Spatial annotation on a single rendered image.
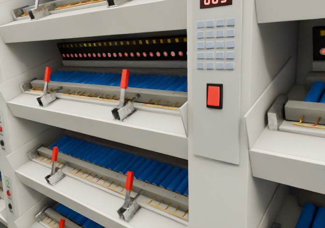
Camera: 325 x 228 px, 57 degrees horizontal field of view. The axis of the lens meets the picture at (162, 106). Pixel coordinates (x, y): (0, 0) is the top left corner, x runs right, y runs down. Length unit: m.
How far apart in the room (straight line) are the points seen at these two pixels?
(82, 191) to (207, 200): 0.36
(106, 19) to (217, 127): 0.28
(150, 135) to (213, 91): 0.15
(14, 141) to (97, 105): 0.37
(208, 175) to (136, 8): 0.28
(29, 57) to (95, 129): 0.41
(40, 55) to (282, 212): 0.76
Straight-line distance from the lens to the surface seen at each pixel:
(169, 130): 0.48
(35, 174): 0.90
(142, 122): 0.52
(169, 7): 0.45
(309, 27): 0.57
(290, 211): 0.58
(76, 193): 0.75
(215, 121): 0.41
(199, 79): 0.41
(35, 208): 1.05
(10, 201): 1.06
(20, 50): 0.94
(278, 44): 0.48
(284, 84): 0.50
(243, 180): 0.42
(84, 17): 0.59
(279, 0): 0.38
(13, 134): 0.95
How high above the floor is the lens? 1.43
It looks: 10 degrees down
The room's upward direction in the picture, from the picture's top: 1 degrees counter-clockwise
